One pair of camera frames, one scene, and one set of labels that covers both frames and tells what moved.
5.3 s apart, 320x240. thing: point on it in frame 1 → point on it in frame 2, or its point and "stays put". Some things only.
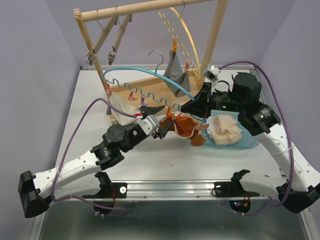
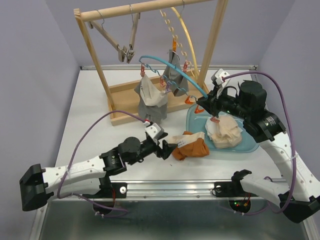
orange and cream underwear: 186,128 → 190,144
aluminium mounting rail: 171,190 stays put
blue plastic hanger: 155,72 → 177,68
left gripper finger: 163,131 → 167,149
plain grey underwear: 175,72 stays put
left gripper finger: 146,110 → 162,135
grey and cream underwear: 124,105 → 152,101
